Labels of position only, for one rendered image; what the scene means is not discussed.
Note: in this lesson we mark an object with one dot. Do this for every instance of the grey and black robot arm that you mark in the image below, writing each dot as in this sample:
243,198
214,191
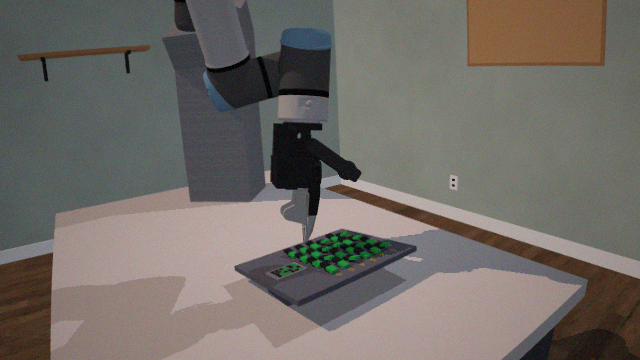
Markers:
300,77

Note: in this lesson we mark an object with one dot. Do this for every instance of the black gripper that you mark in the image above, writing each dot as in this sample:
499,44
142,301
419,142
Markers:
295,168

